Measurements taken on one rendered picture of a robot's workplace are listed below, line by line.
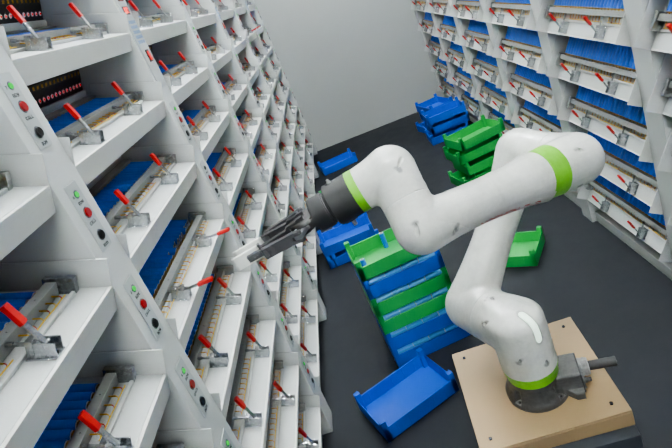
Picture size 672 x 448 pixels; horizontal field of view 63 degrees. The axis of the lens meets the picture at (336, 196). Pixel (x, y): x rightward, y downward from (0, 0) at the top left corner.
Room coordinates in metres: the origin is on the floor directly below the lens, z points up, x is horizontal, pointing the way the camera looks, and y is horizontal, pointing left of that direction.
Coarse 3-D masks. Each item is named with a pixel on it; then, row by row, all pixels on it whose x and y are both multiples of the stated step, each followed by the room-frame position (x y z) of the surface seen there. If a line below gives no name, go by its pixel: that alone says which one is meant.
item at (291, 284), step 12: (288, 264) 2.22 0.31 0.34; (300, 264) 2.24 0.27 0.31; (288, 276) 2.06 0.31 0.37; (300, 276) 2.14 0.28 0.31; (288, 288) 2.03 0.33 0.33; (300, 288) 2.04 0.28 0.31; (288, 300) 1.95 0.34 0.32; (300, 300) 1.95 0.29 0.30; (288, 312) 1.79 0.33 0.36; (300, 312) 1.89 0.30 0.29; (288, 324) 1.78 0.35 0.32; (300, 324) 1.83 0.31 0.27
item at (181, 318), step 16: (192, 208) 1.55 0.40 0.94; (208, 208) 1.54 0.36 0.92; (208, 224) 1.51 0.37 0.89; (224, 224) 1.54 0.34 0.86; (192, 256) 1.30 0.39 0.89; (208, 256) 1.30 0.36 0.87; (192, 272) 1.22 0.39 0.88; (208, 272) 1.26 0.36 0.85; (192, 288) 1.14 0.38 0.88; (176, 304) 1.08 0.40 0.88; (192, 304) 1.07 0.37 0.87; (176, 320) 1.01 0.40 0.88; (192, 320) 1.06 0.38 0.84; (176, 336) 0.94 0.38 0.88
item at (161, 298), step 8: (200, 216) 1.51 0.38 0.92; (192, 224) 1.46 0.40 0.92; (200, 224) 1.48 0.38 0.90; (192, 232) 1.40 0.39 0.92; (184, 240) 1.35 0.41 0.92; (184, 248) 1.30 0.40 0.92; (176, 256) 1.26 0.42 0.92; (184, 256) 1.27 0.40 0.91; (176, 264) 1.22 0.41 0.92; (168, 272) 1.18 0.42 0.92; (176, 272) 1.19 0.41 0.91; (168, 280) 1.14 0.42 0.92; (160, 288) 1.11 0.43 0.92; (168, 288) 1.11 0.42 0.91; (160, 296) 1.07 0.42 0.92; (168, 296) 1.10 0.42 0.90; (160, 304) 1.04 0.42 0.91; (168, 312) 1.03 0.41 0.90
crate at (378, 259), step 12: (372, 240) 1.92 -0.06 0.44; (396, 240) 1.91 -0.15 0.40; (348, 252) 1.87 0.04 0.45; (360, 252) 1.91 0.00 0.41; (372, 252) 1.89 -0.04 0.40; (384, 252) 1.86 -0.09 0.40; (396, 252) 1.72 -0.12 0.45; (408, 252) 1.73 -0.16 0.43; (360, 264) 1.72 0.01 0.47; (372, 264) 1.72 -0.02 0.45; (384, 264) 1.72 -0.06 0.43; (396, 264) 1.72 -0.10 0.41; (360, 276) 1.72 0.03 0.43; (372, 276) 1.72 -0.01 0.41
